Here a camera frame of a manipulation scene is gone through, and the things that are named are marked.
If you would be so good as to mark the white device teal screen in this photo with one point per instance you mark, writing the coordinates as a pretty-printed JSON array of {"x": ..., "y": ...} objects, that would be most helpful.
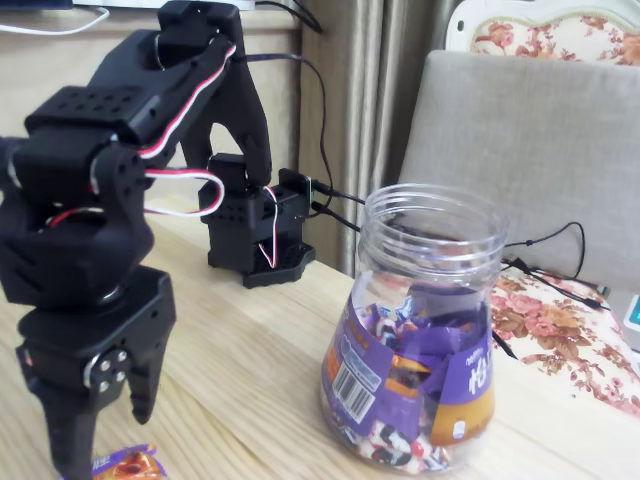
[{"x": 632, "y": 325}]

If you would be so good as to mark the purple candy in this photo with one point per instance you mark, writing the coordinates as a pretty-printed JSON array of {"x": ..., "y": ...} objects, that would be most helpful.
[{"x": 135, "y": 462}]

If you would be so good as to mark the clear plastic candy jar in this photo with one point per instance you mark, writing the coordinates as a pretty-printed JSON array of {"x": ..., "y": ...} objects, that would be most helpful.
[{"x": 357, "y": 370}]

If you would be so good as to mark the beige curtain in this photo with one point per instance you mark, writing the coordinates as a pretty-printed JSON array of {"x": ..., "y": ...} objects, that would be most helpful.
[{"x": 380, "y": 100}]

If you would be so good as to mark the grey chair back cushion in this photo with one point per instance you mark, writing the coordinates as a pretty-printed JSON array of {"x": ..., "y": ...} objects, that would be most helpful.
[{"x": 550, "y": 150}]

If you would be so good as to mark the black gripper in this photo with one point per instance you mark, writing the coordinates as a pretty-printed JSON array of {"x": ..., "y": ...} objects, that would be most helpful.
[{"x": 95, "y": 325}]

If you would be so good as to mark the floral seat cushion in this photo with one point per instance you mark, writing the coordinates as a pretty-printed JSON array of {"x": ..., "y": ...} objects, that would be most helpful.
[{"x": 560, "y": 330}]

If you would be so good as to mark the white floral chair back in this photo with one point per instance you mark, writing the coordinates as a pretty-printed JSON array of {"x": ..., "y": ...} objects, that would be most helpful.
[{"x": 550, "y": 35}]

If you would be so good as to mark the white flat device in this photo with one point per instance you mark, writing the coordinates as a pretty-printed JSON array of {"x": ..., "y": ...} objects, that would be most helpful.
[{"x": 125, "y": 3}]

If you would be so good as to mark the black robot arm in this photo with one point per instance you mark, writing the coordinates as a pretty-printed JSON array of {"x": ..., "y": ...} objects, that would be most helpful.
[{"x": 75, "y": 165}]

